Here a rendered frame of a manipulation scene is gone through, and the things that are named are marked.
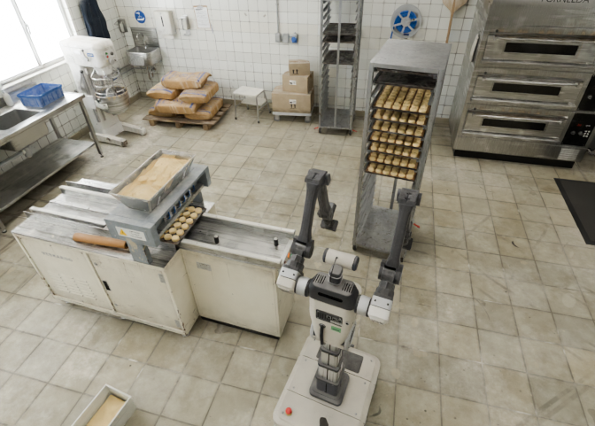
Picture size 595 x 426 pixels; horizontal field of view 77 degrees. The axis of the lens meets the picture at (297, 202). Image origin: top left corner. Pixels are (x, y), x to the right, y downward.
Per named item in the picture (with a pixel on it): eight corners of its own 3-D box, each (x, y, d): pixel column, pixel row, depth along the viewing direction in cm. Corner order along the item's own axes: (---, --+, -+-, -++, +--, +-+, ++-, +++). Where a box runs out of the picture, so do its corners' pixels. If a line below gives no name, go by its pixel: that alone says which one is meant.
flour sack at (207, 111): (210, 122, 576) (208, 112, 567) (184, 120, 583) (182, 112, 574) (225, 104, 632) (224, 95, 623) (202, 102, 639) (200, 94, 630)
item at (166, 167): (114, 202, 231) (111, 194, 227) (164, 158, 271) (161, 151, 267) (151, 209, 224) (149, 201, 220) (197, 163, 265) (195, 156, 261)
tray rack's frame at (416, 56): (403, 264, 347) (446, 70, 239) (350, 250, 363) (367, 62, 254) (413, 222, 394) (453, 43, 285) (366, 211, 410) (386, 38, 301)
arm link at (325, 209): (305, 174, 188) (327, 180, 184) (310, 166, 190) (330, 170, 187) (315, 218, 223) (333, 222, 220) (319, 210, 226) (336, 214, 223)
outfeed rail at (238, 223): (62, 193, 309) (58, 186, 305) (65, 190, 311) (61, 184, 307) (294, 239, 260) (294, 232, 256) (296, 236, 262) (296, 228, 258)
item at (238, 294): (199, 321, 307) (176, 242, 252) (219, 290, 333) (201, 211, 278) (281, 344, 289) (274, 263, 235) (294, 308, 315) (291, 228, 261)
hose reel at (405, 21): (410, 86, 561) (424, 3, 494) (410, 90, 548) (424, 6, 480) (382, 84, 569) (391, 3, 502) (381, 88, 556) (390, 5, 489)
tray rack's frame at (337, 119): (323, 114, 609) (327, -12, 500) (355, 116, 600) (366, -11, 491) (317, 132, 559) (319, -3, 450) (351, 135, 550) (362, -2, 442)
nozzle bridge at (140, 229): (119, 258, 249) (103, 219, 228) (178, 195, 303) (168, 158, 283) (163, 268, 241) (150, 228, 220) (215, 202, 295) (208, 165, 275)
